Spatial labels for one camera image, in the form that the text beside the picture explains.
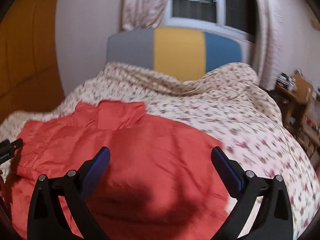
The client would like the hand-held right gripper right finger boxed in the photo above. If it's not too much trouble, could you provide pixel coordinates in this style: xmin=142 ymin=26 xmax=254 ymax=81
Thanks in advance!
xmin=211 ymin=147 xmax=293 ymax=240

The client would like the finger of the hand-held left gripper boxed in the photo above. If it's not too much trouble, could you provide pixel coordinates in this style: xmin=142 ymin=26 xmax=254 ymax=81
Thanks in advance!
xmin=0 ymin=139 xmax=24 ymax=165

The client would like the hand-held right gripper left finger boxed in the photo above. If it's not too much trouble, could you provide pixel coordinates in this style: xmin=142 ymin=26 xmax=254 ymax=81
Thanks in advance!
xmin=27 ymin=146 xmax=111 ymax=240

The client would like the orange-red padded jacket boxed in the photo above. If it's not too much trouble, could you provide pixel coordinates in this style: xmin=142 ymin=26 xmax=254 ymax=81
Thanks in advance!
xmin=5 ymin=100 xmax=232 ymax=240

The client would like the floral quilt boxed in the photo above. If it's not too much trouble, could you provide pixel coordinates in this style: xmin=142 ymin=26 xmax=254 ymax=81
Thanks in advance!
xmin=0 ymin=62 xmax=318 ymax=240

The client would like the yellow wooden wardrobe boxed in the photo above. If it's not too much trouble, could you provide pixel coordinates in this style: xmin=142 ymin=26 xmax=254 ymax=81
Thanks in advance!
xmin=0 ymin=0 xmax=66 ymax=125

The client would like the wooden bedside table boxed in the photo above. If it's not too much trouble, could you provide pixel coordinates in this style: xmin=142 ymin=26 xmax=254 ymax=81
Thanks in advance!
xmin=271 ymin=80 xmax=312 ymax=130

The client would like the rattan chair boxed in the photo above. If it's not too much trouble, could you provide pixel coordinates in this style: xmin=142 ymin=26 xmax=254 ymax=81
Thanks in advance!
xmin=299 ymin=87 xmax=320 ymax=158

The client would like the brown wooden board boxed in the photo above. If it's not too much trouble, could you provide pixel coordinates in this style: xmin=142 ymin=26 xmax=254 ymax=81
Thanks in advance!
xmin=291 ymin=74 xmax=313 ymax=98

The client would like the grey yellow blue headboard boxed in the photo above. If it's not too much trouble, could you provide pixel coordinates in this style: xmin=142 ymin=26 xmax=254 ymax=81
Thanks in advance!
xmin=106 ymin=27 xmax=243 ymax=82

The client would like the floral curtain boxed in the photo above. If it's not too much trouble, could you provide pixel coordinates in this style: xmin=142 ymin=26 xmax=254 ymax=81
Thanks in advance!
xmin=251 ymin=0 xmax=283 ymax=90
xmin=121 ymin=0 xmax=175 ymax=30

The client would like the white framed window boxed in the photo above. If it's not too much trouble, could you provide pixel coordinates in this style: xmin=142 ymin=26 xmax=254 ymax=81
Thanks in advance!
xmin=165 ymin=0 xmax=258 ymax=43

